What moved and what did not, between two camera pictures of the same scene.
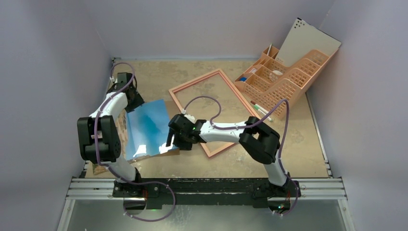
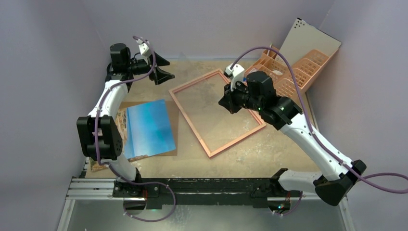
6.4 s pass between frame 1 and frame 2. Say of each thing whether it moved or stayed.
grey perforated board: stayed
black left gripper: moved
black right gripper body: moved
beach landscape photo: stayed
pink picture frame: stayed
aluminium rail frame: stayed
